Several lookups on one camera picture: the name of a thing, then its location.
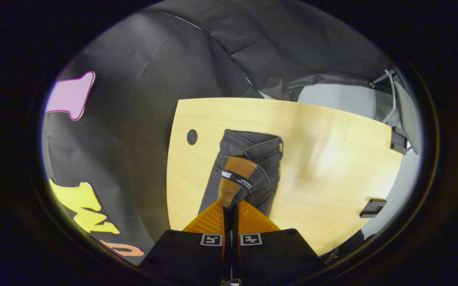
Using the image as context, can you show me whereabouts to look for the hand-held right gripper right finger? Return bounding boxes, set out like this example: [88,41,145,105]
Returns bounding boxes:
[233,200,326,286]

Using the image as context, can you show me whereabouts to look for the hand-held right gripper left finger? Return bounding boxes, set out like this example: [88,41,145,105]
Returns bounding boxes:
[140,201,229,286]

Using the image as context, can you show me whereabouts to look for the dark grey jeans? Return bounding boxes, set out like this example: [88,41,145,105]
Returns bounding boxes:
[198,129,284,218]

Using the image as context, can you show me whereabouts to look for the black table edge clamp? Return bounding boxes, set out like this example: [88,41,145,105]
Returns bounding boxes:
[390,126,409,155]
[359,199,388,218]

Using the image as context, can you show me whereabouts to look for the black backdrop cloth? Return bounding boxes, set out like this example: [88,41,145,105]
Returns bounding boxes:
[42,0,396,265]

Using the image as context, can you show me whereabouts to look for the grey flat panel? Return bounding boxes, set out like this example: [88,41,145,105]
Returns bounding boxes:
[393,77,423,155]

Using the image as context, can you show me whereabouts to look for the white cable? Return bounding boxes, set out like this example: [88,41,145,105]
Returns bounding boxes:
[369,69,397,124]

